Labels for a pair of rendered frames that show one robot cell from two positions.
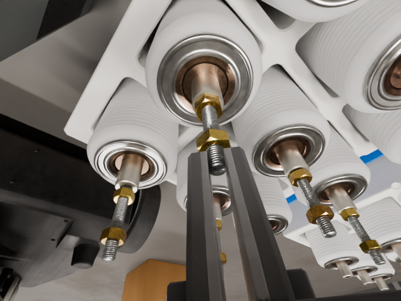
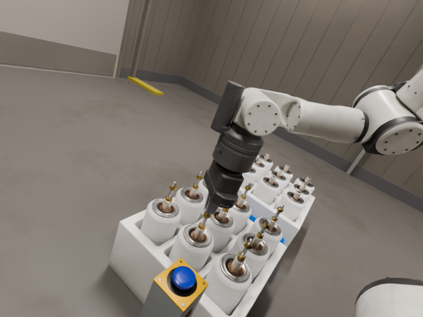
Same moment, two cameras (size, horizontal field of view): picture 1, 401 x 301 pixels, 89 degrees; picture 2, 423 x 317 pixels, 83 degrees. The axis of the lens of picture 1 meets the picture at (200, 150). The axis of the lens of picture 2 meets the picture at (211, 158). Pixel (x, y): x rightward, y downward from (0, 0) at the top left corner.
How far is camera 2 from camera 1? 52 cm
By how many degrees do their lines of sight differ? 60
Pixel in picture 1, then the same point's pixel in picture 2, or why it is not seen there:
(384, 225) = (262, 189)
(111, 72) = not seen: hidden behind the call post
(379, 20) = (181, 204)
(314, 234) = (287, 214)
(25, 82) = not seen: outside the picture
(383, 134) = not seen: hidden behind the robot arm
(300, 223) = (284, 223)
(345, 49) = (187, 210)
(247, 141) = (218, 229)
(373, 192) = (250, 197)
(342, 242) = (282, 200)
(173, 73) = (193, 241)
